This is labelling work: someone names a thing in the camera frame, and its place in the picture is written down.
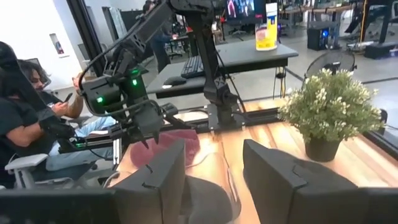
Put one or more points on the black aluminium table frame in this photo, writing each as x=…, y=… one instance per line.
x=258, y=115

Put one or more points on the computer monitor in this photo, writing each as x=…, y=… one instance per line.
x=245, y=9

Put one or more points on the black floor fan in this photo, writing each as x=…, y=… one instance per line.
x=331, y=63

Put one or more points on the black keyboard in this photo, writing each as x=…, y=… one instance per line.
x=192, y=67

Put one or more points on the clear plastic bin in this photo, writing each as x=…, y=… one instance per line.
x=214, y=168

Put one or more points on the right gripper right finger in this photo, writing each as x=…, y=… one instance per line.
x=289, y=193

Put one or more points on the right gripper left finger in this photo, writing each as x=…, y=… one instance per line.
x=155, y=193

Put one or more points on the black computer mouse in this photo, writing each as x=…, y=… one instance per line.
x=174, y=81

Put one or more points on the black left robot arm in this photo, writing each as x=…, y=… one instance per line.
x=205, y=46

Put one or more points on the black desk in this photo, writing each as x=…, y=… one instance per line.
x=248, y=56

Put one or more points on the black desktop computer tower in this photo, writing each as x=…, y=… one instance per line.
x=317, y=39

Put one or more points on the black vertical frame post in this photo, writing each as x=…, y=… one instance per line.
x=88, y=34

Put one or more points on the black hat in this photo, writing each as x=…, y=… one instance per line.
x=208, y=202

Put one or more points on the maroon hat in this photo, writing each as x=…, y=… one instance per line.
x=174, y=146

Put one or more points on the person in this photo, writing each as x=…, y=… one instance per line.
x=15, y=124
x=160, y=40
x=40, y=84

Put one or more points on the green artificial potted plant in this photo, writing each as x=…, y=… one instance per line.
x=329, y=109

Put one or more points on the yellow wipes canister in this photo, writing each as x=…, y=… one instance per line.
x=266, y=31

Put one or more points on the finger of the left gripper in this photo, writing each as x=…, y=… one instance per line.
x=156, y=137
x=145, y=143

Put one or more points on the white office chair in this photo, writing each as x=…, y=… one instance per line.
x=26, y=161

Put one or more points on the black smartphone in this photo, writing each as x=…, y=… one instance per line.
x=68, y=97

